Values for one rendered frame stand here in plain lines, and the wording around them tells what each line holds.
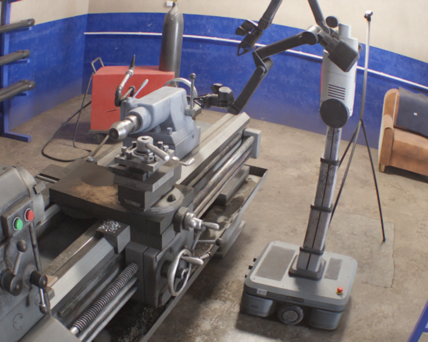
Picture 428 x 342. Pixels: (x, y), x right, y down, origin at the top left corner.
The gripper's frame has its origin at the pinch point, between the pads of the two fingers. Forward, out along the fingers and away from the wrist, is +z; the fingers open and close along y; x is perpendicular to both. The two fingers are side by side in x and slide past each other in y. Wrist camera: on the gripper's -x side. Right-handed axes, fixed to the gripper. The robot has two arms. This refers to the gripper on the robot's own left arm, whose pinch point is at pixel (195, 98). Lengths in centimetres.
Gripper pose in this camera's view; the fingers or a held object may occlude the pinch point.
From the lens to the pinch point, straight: 268.6
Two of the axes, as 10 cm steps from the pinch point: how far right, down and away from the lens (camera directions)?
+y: -3.6, 3.8, -8.5
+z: -9.3, -2.1, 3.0
